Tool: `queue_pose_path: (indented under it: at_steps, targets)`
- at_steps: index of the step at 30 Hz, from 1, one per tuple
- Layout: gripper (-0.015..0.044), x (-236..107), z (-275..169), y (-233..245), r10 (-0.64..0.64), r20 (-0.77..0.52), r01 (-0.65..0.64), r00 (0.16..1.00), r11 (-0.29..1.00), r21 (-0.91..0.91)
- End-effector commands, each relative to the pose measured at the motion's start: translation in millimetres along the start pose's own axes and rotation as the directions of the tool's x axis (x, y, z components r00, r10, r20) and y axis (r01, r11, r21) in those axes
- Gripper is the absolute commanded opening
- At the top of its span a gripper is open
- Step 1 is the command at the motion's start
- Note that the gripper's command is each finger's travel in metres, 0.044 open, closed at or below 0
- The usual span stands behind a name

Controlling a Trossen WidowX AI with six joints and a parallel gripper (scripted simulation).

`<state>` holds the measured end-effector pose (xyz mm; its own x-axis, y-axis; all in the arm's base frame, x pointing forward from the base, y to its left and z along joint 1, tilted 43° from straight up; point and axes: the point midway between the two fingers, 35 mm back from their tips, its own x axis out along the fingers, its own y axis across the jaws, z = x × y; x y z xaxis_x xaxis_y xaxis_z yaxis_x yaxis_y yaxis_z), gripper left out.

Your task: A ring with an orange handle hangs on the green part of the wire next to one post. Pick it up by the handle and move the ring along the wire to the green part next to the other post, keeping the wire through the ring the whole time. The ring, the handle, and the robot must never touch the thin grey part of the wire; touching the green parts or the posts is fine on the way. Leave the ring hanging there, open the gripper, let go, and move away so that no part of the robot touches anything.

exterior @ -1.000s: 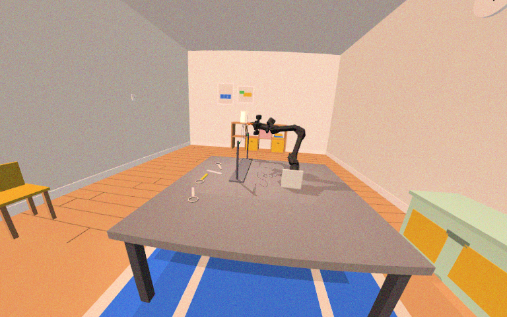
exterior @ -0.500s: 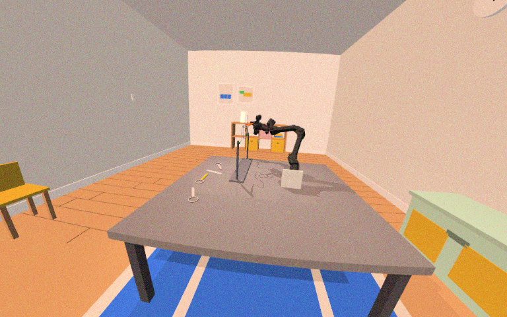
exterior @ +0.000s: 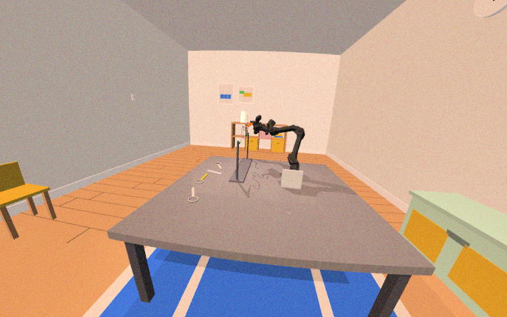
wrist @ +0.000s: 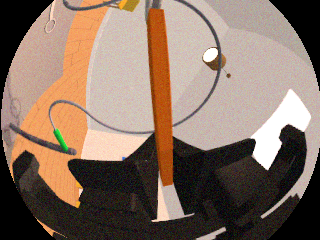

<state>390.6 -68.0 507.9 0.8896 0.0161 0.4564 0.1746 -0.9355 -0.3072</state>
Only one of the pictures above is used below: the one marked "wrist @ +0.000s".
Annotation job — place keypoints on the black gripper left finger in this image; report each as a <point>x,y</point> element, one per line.
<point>138,173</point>

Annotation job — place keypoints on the orange handle with grey tip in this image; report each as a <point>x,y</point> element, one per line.
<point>160,88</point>

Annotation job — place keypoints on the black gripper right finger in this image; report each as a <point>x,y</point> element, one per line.
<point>191,166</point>

